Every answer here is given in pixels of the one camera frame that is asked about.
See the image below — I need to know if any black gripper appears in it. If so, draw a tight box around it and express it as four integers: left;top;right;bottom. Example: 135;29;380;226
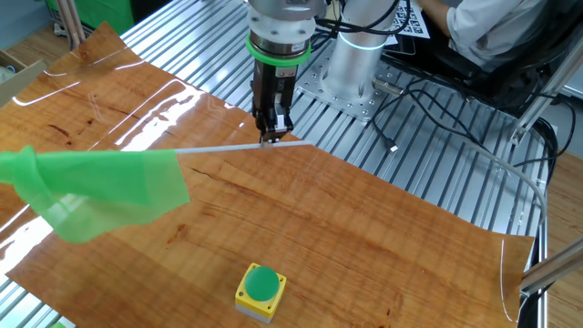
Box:
250;61;300;148

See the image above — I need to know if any green flag white stick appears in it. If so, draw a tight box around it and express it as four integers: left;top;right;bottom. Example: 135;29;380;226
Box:
0;139;314;245

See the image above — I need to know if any bare forearm of seated person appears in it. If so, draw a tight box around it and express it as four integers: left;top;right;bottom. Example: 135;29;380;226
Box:
416;0;456;40

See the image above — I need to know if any wood grain table mat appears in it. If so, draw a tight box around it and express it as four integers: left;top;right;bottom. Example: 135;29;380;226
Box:
0;21;535;328

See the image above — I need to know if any yellow box green push button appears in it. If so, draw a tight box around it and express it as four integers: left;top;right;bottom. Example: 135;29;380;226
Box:
234;262;288;324

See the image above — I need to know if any marker tag sheet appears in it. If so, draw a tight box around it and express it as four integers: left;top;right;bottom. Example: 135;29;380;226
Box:
386;0;432;46

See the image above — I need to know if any green board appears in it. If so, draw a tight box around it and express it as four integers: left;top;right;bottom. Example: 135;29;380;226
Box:
45;0;136;36

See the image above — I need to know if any tan wooden pole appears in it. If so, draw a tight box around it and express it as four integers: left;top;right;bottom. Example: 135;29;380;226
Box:
56;0;87;49

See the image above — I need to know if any person in white shirt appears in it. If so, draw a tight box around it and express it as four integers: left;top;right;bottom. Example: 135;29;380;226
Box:
445;0;555;74

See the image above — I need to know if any cardboard box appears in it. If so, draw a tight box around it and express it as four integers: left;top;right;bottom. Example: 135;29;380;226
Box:
0;47;49;108

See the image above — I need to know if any black office chair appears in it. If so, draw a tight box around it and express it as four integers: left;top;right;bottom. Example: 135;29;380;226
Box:
464;0;583;118

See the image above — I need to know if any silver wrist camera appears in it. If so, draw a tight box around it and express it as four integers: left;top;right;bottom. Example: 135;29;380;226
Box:
272;105;294;135

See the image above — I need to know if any green flange ring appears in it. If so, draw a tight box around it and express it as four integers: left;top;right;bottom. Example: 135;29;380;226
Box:
245;34;313;68

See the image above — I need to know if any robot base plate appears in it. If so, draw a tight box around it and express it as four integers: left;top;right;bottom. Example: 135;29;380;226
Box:
295;58;391;123

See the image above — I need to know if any black usb cable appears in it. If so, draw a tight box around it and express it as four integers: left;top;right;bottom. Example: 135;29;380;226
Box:
371;77;497;154

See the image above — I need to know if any grey hose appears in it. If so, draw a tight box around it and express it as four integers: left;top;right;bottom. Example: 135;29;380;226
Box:
450;138;547;229

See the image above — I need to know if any aluminium frame post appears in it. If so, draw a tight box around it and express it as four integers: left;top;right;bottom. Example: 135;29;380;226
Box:
508;38;583;146

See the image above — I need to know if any aluminium frame bar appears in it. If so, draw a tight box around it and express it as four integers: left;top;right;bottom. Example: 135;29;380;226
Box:
518;236;583;297

